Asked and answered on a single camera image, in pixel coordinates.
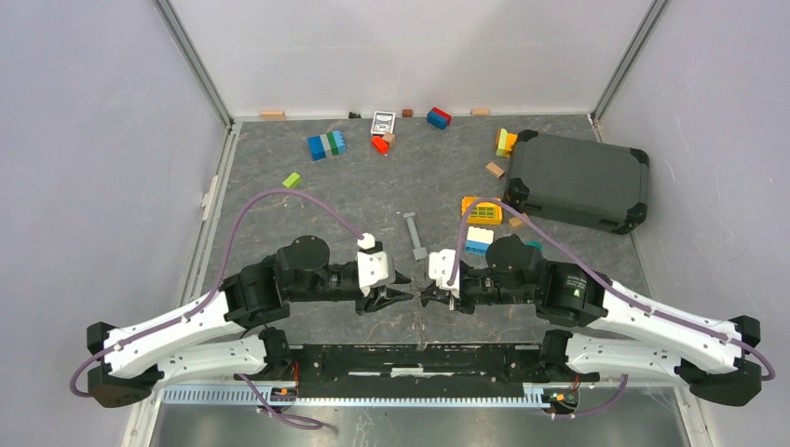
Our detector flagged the perforated metal ring plate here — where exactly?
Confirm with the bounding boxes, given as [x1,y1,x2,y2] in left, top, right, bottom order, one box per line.
[415,282,436,351]

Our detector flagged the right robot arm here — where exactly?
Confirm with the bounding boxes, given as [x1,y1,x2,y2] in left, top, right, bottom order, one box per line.
[421,235,763,407]

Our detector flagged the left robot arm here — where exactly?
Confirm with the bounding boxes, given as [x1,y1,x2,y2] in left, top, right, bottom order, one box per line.
[87,235,412,408]

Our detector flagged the grey toy axle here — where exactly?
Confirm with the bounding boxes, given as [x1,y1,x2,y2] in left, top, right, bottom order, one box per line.
[403,212,428,262]

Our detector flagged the white and blue brick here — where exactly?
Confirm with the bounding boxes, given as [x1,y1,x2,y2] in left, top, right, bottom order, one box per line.
[464,226,495,256]

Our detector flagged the teal small block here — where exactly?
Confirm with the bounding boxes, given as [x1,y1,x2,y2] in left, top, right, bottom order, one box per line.
[525,241,543,251]

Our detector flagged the yellow window brick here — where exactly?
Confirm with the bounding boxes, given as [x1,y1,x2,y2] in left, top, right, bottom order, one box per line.
[467,198,503,225]

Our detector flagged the red orange brick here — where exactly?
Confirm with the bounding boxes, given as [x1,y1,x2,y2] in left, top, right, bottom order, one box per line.
[371,136,389,155]

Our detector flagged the tan wooden block near case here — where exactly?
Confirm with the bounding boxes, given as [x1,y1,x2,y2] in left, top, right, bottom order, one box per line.
[485,162,506,179]

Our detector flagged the lime green block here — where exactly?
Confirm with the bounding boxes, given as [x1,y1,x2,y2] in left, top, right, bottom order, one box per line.
[282,172,302,189]

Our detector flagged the blue grey green brick stack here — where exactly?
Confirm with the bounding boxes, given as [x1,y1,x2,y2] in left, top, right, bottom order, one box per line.
[307,130,347,161]

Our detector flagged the playing card box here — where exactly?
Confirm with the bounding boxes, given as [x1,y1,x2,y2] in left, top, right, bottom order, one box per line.
[370,111,397,136]

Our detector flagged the red and blue brick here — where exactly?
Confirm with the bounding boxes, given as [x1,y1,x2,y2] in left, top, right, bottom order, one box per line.
[426,107,452,130]

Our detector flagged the orange green brown brick stack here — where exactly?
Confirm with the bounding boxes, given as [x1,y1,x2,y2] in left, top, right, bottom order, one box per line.
[495,128,518,157]

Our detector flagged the dark grey hard case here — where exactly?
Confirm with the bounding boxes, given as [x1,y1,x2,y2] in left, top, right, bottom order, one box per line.
[502,129,650,235]

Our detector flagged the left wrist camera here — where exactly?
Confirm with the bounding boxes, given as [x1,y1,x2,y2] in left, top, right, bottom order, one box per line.
[356,233,396,297]

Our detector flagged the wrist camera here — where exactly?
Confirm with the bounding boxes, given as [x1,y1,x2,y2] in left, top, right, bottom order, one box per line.
[356,233,396,297]
[428,249,460,297]

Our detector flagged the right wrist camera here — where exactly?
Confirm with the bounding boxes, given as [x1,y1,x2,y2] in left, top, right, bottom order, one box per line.
[428,249,460,297]

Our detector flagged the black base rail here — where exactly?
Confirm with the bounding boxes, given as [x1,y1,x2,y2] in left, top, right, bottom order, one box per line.
[250,343,600,399]

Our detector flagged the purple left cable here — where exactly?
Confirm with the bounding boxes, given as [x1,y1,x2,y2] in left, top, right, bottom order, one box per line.
[69,187,365,431]

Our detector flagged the tan wooden block at wall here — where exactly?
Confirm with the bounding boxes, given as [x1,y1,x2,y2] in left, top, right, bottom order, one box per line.
[259,110,287,121]

